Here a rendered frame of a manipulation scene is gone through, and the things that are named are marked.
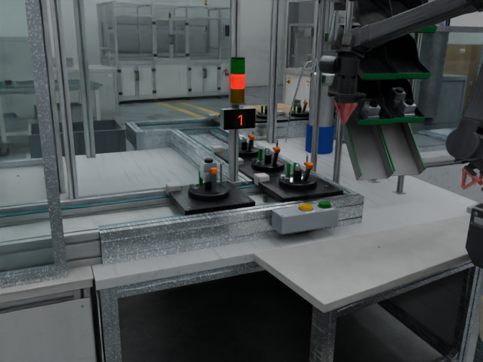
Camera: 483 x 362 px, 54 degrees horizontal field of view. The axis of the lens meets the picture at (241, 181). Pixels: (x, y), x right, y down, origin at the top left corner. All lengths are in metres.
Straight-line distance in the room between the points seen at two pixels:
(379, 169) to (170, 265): 0.88
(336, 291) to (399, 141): 0.87
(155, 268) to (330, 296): 0.49
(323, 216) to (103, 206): 0.72
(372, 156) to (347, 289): 0.71
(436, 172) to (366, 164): 1.08
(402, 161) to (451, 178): 1.06
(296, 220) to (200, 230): 0.30
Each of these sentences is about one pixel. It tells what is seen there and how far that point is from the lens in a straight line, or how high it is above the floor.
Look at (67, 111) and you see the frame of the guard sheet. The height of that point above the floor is 1.25.
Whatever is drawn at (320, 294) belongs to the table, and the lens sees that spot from 1.26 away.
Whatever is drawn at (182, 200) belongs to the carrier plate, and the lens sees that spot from 1.56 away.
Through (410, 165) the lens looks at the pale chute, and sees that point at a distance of 1.94.
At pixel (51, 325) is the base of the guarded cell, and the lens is 1.42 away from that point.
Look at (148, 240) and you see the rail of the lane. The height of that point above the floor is 0.92.
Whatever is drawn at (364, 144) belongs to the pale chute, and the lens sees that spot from 1.87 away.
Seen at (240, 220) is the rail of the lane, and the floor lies 0.94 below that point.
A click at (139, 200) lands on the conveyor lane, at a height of 0.94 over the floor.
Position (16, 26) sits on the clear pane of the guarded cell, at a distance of 1.24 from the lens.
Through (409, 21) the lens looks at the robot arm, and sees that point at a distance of 1.44.
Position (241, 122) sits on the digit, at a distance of 1.69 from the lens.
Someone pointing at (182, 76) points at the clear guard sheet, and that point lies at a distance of 1.66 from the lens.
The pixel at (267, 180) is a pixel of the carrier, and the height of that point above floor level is 0.97.
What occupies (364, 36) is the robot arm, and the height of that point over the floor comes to 1.49.
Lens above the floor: 1.50
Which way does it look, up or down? 17 degrees down
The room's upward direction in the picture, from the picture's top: 1 degrees clockwise
